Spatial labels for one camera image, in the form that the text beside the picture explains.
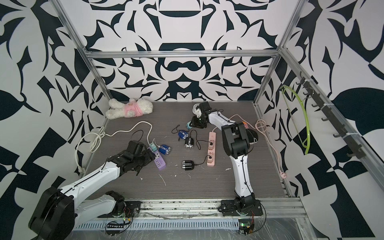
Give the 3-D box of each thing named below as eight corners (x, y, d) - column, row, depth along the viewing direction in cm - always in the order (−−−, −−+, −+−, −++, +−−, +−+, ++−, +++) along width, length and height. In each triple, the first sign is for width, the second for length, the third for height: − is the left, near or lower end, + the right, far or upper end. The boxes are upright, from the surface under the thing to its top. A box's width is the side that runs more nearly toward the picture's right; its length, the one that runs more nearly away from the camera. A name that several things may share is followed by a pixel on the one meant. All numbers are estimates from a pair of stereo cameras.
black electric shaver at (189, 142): (184, 148, 97) (184, 146, 94) (184, 138, 101) (184, 136, 99) (193, 148, 97) (193, 146, 94) (193, 138, 101) (193, 136, 99)
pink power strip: (206, 166, 88) (207, 162, 84) (208, 136, 101) (209, 131, 97) (214, 166, 88) (215, 163, 84) (215, 136, 101) (216, 132, 96)
